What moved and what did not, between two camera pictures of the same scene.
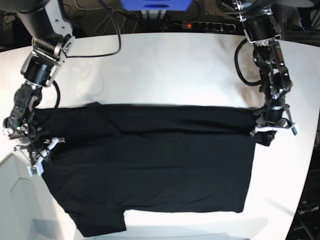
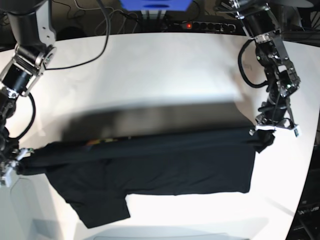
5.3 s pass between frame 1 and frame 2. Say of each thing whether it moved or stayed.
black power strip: stayed
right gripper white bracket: stayed
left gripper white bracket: moved
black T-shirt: moved
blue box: stayed
